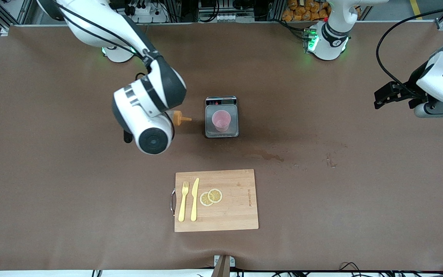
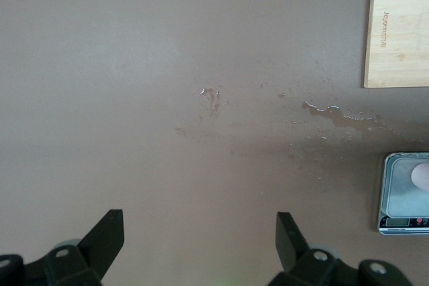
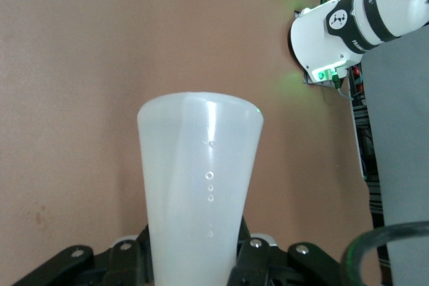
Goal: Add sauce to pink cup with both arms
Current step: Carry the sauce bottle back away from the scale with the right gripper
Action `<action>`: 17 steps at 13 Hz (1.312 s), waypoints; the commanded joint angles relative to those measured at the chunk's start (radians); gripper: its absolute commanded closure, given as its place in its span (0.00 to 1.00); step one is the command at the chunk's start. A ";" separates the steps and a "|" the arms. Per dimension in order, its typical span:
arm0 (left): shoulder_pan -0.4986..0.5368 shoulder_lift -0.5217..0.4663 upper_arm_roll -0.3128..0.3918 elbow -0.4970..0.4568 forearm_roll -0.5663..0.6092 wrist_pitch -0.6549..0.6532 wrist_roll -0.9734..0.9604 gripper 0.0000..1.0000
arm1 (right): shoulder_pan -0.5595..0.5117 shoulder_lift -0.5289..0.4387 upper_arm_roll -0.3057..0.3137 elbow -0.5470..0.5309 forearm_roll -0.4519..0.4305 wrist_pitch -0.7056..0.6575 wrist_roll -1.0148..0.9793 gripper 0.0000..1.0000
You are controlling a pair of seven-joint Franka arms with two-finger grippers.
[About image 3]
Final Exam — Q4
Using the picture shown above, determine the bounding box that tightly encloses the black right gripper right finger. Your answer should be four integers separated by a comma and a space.
227, 218, 343, 286

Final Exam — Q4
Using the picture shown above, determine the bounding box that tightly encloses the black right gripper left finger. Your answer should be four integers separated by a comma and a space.
13, 224, 156, 286

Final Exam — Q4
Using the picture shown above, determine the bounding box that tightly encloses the translucent squeeze bottle orange cap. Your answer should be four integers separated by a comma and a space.
136, 91, 265, 286

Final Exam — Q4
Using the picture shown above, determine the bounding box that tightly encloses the brown table cover sheet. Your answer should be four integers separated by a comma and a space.
0, 0, 385, 286

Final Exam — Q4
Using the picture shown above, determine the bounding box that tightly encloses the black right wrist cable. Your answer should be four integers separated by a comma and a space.
340, 220, 429, 286

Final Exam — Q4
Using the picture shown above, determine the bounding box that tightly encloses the grey cable green plug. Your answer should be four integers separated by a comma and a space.
330, 71, 355, 101

